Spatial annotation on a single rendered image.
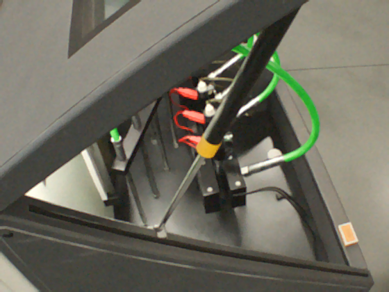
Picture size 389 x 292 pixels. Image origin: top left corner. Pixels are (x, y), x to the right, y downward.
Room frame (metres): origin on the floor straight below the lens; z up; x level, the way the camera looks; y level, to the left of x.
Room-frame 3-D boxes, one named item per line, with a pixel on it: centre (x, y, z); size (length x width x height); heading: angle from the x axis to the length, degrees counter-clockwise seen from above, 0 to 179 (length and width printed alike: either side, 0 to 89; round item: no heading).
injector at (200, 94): (0.76, -0.07, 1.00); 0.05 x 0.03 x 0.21; 93
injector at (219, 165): (0.60, -0.08, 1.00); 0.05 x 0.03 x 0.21; 93
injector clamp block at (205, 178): (0.72, -0.06, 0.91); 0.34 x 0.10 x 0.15; 3
